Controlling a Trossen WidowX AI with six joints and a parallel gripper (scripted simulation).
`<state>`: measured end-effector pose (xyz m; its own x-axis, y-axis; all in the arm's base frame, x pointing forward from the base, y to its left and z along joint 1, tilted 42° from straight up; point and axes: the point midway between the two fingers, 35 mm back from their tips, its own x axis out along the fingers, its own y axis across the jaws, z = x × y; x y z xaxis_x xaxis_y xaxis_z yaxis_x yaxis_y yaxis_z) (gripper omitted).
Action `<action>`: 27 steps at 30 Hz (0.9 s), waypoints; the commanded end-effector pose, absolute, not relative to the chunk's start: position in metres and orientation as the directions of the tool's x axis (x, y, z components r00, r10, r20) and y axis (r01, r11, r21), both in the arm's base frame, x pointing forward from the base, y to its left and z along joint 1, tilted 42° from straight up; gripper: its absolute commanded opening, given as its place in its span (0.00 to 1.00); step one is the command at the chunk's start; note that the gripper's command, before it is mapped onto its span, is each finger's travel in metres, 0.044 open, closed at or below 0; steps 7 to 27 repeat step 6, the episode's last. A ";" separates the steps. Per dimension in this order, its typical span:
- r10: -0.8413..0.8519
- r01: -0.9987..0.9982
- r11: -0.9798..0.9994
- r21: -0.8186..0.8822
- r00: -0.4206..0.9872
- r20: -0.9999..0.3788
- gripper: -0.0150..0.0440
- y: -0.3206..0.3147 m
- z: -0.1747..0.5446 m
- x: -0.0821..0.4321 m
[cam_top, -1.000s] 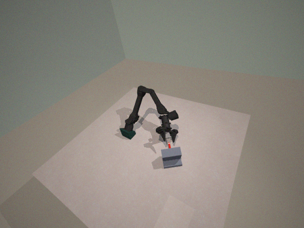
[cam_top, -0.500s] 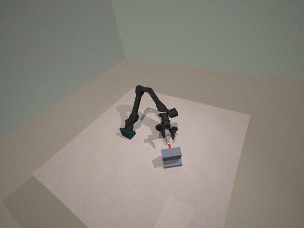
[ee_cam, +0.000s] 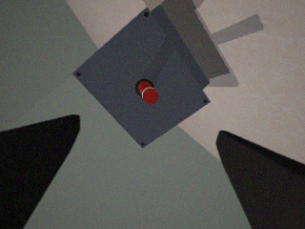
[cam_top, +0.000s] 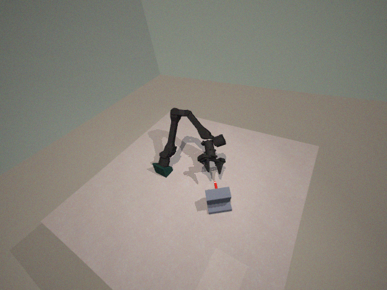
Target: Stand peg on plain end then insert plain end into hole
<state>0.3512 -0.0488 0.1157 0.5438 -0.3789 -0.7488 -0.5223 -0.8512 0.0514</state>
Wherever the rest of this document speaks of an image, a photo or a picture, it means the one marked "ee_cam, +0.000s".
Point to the dark grey square panel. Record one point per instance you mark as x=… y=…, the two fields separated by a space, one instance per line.
x=148 y=48

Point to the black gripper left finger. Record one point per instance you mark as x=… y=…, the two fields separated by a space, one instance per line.
x=30 y=157

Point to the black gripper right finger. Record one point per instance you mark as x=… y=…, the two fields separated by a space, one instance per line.
x=270 y=186

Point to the red peg with white band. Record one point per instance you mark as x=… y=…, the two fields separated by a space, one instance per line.
x=149 y=94

